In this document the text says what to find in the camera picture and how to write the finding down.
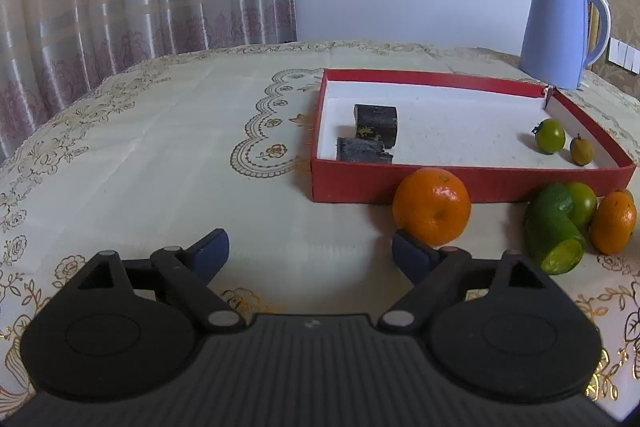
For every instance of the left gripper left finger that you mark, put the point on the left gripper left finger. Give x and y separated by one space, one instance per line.
184 275

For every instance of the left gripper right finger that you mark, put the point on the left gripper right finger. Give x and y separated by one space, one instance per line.
435 275

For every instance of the large orange tangerine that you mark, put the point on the large orange tangerine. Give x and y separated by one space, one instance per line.
433 205

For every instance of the green cucumber piece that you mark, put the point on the green cucumber piece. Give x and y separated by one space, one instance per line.
551 238

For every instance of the small orange tangerine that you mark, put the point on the small orange tangerine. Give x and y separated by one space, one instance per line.
613 223

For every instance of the brown longan fruit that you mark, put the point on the brown longan fruit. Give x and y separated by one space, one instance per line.
581 151

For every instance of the cream floral tablecloth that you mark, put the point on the cream floral tablecloth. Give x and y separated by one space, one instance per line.
178 146

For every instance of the green lime fruit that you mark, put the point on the green lime fruit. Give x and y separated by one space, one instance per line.
585 204

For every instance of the green tomato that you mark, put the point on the green tomato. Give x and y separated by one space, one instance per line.
549 136

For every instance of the blue electric kettle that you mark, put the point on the blue electric kettle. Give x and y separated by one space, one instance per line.
555 45

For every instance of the white wall switch panel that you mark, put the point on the white wall switch panel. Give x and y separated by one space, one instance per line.
624 56

